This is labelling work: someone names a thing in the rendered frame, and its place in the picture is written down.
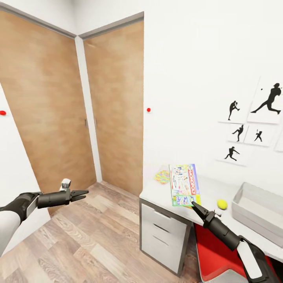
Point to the jigsaw puzzle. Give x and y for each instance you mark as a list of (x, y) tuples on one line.
[(162, 177)]

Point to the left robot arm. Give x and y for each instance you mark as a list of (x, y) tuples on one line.
[(14, 213)]

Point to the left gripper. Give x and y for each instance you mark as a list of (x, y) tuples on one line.
[(66, 197)]

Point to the toy box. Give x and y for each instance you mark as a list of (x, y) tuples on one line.
[(260, 210)]

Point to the tennis ball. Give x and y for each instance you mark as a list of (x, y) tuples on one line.
[(222, 204)]

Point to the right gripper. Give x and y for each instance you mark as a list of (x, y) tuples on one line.
[(213, 224)]

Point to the board game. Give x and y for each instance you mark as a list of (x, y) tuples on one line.
[(184, 185)]

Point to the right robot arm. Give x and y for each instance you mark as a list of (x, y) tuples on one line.
[(255, 265)]

